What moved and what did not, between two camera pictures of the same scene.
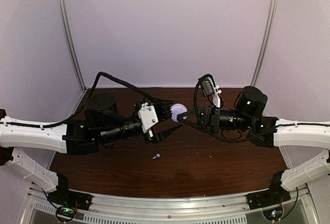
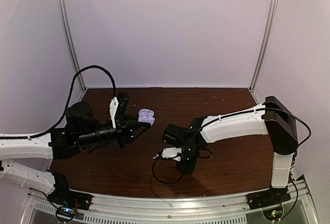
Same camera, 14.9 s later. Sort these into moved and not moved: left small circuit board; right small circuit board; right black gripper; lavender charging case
Moved: lavender charging case; right black gripper
Not moved: right small circuit board; left small circuit board
